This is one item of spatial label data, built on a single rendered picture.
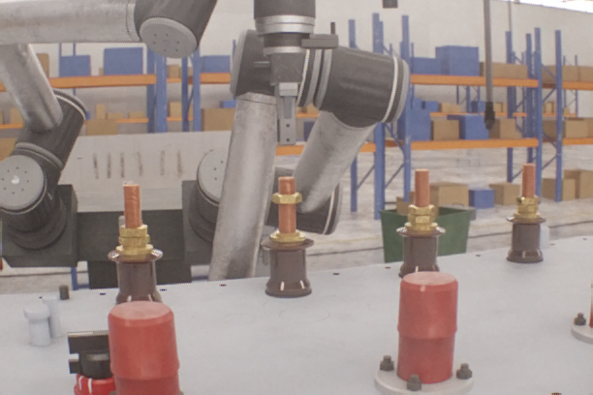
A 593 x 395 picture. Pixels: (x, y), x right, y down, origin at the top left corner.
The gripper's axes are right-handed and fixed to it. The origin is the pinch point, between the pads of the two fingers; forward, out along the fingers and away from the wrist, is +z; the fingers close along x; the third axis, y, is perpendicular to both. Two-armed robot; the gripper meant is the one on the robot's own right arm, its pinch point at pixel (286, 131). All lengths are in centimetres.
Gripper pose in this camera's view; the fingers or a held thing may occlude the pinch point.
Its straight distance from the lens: 116.7
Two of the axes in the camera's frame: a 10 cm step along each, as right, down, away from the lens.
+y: -10.0, 0.2, -0.9
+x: 0.9, 1.0, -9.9
